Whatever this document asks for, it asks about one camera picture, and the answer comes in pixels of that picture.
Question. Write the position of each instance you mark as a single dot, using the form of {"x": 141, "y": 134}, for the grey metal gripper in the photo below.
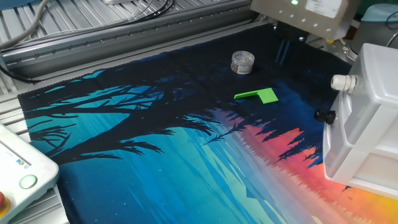
{"x": 304, "y": 15}

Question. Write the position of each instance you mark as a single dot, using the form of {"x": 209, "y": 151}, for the translucent drawer with white knob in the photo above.
{"x": 342, "y": 83}

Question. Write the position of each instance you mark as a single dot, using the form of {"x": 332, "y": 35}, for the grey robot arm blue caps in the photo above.
{"x": 373, "y": 34}

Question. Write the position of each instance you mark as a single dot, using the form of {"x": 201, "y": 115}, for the white plastic drawer cabinet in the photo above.
{"x": 382, "y": 71}

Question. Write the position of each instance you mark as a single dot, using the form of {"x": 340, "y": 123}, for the small clear jar of beads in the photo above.
{"x": 242, "y": 63}

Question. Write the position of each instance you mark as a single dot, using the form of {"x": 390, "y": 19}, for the green L-shaped plastic piece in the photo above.
{"x": 269, "y": 96}

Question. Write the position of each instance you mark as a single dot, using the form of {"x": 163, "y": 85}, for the sunset forest printed cloth mat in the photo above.
{"x": 171, "y": 161}

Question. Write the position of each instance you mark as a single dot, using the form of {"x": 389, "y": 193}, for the white teach pendant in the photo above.
{"x": 28, "y": 168}

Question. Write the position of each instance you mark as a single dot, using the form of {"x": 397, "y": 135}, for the grey aluminium linear rail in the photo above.
{"x": 124, "y": 40}

